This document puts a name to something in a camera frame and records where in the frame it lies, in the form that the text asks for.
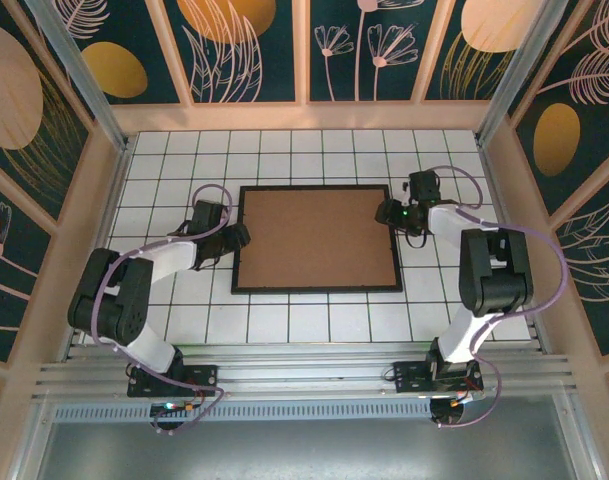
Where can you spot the brown backing board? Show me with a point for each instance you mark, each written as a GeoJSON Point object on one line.
{"type": "Point", "coordinates": [314, 240]}

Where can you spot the grey metal panel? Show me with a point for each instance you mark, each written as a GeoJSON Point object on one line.
{"type": "Point", "coordinates": [304, 455]}

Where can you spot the black picture frame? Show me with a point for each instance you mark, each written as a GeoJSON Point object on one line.
{"type": "Point", "coordinates": [314, 291]}

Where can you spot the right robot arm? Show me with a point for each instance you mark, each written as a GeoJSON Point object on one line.
{"type": "Point", "coordinates": [499, 290]}

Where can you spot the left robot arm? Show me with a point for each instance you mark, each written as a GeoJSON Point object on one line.
{"type": "Point", "coordinates": [114, 305]}

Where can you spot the small circuit board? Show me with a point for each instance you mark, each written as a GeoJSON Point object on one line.
{"type": "Point", "coordinates": [171, 406]}
{"type": "Point", "coordinates": [456, 402]}

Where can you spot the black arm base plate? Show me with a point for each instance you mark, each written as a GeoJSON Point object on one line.
{"type": "Point", "coordinates": [409, 380]}
{"type": "Point", "coordinates": [204, 380]}

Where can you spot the aluminium rail beam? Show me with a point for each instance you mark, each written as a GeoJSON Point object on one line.
{"type": "Point", "coordinates": [304, 370]}

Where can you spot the aluminium corner post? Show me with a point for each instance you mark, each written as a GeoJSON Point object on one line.
{"type": "Point", "coordinates": [524, 65]}
{"type": "Point", "coordinates": [75, 65]}

